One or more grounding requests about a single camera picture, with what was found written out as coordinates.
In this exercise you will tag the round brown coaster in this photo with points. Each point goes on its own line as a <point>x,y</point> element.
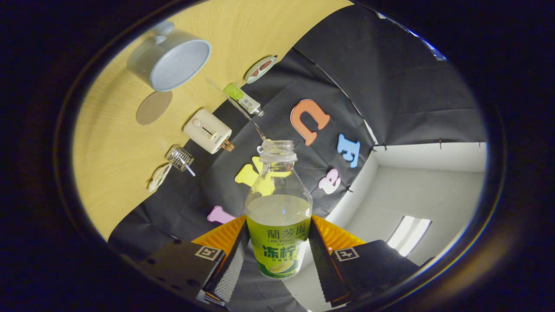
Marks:
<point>154,107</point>

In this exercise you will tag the cream toaster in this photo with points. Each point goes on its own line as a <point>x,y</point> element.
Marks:
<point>207,130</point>

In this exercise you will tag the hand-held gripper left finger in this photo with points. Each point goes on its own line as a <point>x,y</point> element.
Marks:
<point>227,273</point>

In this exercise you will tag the pale grey cup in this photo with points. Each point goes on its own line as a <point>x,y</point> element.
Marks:
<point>173,65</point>

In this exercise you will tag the cream divided tray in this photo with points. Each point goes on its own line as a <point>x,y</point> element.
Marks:
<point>159,177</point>

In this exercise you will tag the metal mesh holder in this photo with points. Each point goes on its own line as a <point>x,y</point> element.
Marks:
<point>178,157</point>

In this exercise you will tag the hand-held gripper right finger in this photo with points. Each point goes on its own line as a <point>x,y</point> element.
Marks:
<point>321,268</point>

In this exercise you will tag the small bottle with green liquid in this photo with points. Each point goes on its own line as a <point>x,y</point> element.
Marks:
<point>243,99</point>

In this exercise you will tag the green plate with food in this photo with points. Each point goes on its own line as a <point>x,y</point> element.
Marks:
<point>261,68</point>

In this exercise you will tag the green label juice bottle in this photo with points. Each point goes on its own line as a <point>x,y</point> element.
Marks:
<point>278,242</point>

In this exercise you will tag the ceiling light panel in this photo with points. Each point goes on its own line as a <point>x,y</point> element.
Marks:
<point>408,236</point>

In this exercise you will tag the brown bread slice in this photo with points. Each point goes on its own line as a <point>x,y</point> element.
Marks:
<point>227,146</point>

